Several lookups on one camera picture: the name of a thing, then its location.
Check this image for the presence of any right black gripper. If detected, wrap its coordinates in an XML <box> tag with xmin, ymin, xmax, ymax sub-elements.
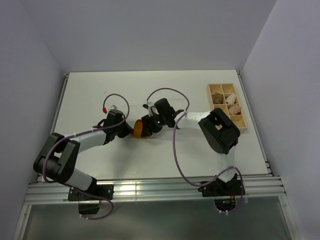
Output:
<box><xmin>141</xmin><ymin>112</ymin><xmax>167</xmax><ymax>138</ymax></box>

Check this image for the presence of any mustard striped sock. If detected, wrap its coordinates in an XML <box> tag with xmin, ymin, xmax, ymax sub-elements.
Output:
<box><xmin>131</xmin><ymin>119</ymin><xmax>147</xmax><ymax>139</ymax></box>

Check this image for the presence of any brown sock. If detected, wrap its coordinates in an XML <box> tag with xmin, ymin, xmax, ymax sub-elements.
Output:
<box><xmin>212</xmin><ymin>92</ymin><xmax>224</xmax><ymax>105</ymax></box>

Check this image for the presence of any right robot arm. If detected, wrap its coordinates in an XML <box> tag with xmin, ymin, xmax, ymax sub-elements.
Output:
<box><xmin>134</xmin><ymin>98</ymin><xmax>241</xmax><ymax>195</ymax></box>

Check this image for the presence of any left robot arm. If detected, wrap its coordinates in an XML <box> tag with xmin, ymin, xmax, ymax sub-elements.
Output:
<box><xmin>33</xmin><ymin>109</ymin><xmax>134</xmax><ymax>200</ymax></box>

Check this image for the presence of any wooden compartment box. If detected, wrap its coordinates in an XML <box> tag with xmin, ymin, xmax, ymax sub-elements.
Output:
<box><xmin>206</xmin><ymin>83</ymin><xmax>247</xmax><ymax>133</ymax></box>

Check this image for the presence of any lower rolled cream sock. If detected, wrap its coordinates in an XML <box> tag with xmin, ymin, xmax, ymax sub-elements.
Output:
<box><xmin>228</xmin><ymin>104</ymin><xmax>242</xmax><ymax>116</ymax></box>

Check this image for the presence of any rolled cream sock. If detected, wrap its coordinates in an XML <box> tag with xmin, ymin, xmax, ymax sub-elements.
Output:
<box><xmin>228</xmin><ymin>104</ymin><xmax>242</xmax><ymax>116</ymax></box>
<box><xmin>224</xmin><ymin>93</ymin><xmax>237</xmax><ymax>104</ymax></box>

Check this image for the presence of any upper rolled cream sock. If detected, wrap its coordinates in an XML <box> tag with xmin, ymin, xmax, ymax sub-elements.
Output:
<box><xmin>224</xmin><ymin>93</ymin><xmax>237</xmax><ymax>104</ymax></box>

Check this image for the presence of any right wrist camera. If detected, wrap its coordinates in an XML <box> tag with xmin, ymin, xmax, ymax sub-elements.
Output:
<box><xmin>142</xmin><ymin>100</ymin><xmax>157</xmax><ymax>115</ymax></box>

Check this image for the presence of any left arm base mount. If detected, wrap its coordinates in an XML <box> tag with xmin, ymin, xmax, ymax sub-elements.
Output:
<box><xmin>67</xmin><ymin>184</ymin><xmax>114</xmax><ymax>220</ymax></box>

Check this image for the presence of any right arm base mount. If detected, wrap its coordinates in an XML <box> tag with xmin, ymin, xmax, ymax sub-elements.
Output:
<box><xmin>197</xmin><ymin>174</ymin><xmax>246</xmax><ymax>212</ymax></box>

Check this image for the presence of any aluminium frame rail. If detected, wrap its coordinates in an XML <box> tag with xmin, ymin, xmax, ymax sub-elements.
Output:
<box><xmin>23</xmin><ymin>174</ymin><xmax>287</xmax><ymax>205</ymax></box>

